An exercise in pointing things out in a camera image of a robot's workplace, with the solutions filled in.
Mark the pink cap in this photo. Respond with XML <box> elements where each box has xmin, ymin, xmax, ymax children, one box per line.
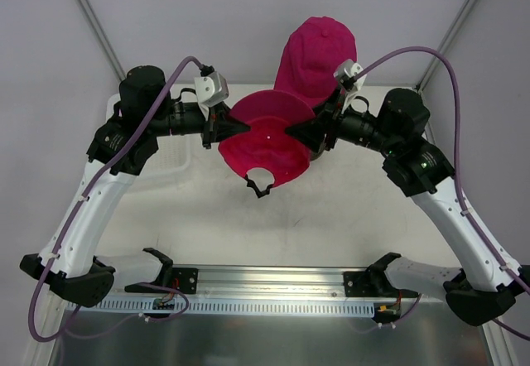
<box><xmin>218</xmin><ymin>89</ymin><xmax>315</xmax><ymax>198</ymax></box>
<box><xmin>273</xmin><ymin>17</ymin><xmax>357</xmax><ymax>108</ymax></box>

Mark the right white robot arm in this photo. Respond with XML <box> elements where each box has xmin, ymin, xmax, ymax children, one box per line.
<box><xmin>285</xmin><ymin>88</ymin><xmax>529</xmax><ymax>326</ymax></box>

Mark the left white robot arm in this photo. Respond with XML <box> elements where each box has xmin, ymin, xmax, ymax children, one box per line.
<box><xmin>20</xmin><ymin>65</ymin><xmax>249</xmax><ymax>307</ymax></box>

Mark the white plastic basket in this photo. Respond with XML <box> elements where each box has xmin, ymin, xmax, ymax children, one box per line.
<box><xmin>106</xmin><ymin>91</ymin><xmax>195</xmax><ymax>176</ymax></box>

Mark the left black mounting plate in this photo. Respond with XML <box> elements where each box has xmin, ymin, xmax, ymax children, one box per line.
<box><xmin>124</xmin><ymin>267</ymin><xmax>199</xmax><ymax>295</ymax></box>

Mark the black mounting plate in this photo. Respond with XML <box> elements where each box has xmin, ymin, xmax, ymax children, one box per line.
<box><xmin>342</xmin><ymin>270</ymin><xmax>418</xmax><ymax>298</ymax></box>
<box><xmin>124</xmin><ymin>267</ymin><xmax>199</xmax><ymax>295</ymax></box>

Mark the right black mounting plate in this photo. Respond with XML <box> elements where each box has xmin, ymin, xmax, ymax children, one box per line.
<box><xmin>342</xmin><ymin>270</ymin><xmax>418</xmax><ymax>298</ymax></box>

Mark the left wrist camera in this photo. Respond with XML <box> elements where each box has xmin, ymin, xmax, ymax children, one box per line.
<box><xmin>194</xmin><ymin>71</ymin><xmax>229</xmax><ymax>119</ymax></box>

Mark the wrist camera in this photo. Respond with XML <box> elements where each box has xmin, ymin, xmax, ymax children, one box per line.
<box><xmin>333</xmin><ymin>59</ymin><xmax>366</xmax><ymax>112</ymax></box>
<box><xmin>194</xmin><ymin>71</ymin><xmax>229</xmax><ymax>119</ymax></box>

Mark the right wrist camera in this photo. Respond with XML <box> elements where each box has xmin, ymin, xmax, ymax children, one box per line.
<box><xmin>333</xmin><ymin>59</ymin><xmax>366</xmax><ymax>112</ymax></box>

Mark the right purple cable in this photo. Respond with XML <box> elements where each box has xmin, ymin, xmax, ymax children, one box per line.
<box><xmin>351</xmin><ymin>46</ymin><xmax>530</xmax><ymax>340</ymax></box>

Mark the purple cable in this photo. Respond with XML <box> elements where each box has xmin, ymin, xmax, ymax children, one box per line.
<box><xmin>28</xmin><ymin>55</ymin><xmax>216</xmax><ymax>344</ymax></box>
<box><xmin>351</xmin><ymin>46</ymin><xmax>530</xmax><ymax>340</ymax></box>

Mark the aluminium rail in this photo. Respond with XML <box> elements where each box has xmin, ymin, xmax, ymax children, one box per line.
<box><xmin>48</xmin><ymin>261</ymin><xmax>497</xmax><ymax>303</ymax></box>

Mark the white slotted cable duct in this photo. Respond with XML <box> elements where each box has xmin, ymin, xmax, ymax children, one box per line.
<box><xmin>89</xmin><ymin>296</ymin><xmax>376</xmax><ymax>319</ymax></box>

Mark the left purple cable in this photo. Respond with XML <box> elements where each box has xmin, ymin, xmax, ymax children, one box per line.
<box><xmin>28</xmin><ymin>55</ymin><xmax>216</xmax><ymax>344</ymax></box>

